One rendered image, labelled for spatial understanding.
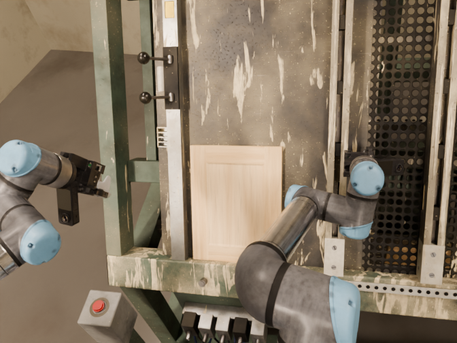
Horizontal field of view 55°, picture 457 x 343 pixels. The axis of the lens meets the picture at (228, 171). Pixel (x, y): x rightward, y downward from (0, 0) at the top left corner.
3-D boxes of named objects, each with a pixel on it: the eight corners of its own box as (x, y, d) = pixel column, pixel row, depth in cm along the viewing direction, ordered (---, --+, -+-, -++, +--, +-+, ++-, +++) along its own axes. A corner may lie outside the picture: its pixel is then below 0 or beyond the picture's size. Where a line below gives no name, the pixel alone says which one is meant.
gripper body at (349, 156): (343, 148, 128) (345, 154, 117) (374, 149, 126) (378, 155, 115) (343, 173, 130) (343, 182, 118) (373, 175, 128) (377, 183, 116)
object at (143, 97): (170, 103, 145) (137, 104, 136) (170, 91, 145) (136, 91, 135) (177, 103, 143) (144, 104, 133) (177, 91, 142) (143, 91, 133)
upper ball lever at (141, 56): (168, 65, 143) (134, 64, 134) (168, 54, 143) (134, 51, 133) (176, 65, 141) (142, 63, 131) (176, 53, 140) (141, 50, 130)
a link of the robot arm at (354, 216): (328, 224, 117) (336, 184, 114) (370, 235, 112) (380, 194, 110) (321, 231, 110) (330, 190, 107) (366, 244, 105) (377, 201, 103)
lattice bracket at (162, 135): (160, 146, 152) (157, 147, 150) (160, 126, 151) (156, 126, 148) (171, 146, 152) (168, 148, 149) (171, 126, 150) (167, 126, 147)
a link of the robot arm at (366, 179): (347, 196, 103) (354, 161, 101) (345, 186, 114) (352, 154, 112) (381, 203, 102) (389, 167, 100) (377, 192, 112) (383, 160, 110)
